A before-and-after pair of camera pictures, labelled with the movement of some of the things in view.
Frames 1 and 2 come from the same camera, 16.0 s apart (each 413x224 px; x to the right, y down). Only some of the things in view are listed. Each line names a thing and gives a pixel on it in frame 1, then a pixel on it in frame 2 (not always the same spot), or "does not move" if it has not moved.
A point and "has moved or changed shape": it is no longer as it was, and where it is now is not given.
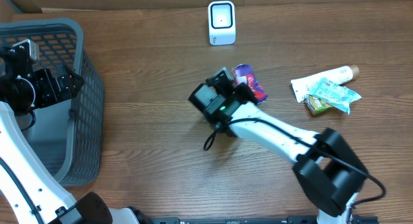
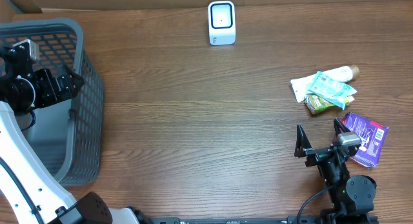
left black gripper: [53, 93] does not move
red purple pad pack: [243, 73] → [373, 135]
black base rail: [290, 220] does not move
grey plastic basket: [68, 133] does not move
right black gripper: [244, 88] → [318, 154]
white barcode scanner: [221, 15] does not move
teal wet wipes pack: [335, 94] has moved or changed shape
